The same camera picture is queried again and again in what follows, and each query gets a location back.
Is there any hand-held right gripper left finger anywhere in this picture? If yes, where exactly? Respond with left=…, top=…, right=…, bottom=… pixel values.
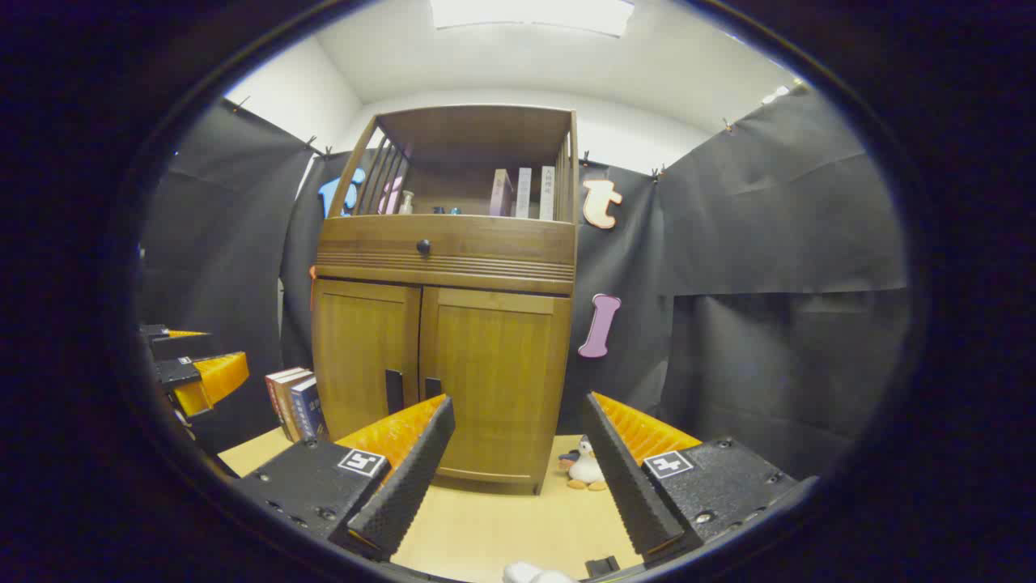
left=235, top=394, right=456, bottom=562

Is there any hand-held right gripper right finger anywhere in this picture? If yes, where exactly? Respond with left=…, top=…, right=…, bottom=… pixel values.
left=580, top=392, right=798, bottom=566

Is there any wooden cabinet door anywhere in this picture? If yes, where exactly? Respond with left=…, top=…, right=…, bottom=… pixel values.
left=417, top=286, right=573, bottom=496
left=312, top=278, right=422, bottom=442

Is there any wooden shoe cabinet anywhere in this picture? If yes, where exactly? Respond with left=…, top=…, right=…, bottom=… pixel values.
left=310, top=104, right=582, bottom=496

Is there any penguin plush toy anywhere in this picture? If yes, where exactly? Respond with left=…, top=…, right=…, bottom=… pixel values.
left=558, top=436, right=609, bottom=492

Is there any red book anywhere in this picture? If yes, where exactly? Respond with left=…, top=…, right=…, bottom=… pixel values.
left=265, top=367, right=305, bottom=442

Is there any brown book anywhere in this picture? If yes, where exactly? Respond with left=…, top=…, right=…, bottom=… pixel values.
left=274, top=372, right=316, bottom=443

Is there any blue book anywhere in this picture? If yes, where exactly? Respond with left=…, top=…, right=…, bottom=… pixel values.
left=290, top=377, right=329, bottom=443

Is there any wooden drawer with black knob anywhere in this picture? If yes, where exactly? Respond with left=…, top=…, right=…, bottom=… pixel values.
left=316, top=214, right=578, bottom=286

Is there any black backdrop cloth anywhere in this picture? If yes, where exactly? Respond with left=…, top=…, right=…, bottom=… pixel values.
left=142, top=85, right=911, bottom=480

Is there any large ceiling light panel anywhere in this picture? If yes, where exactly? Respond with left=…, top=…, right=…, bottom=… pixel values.
left=429, top=0, right=636, bottom=38

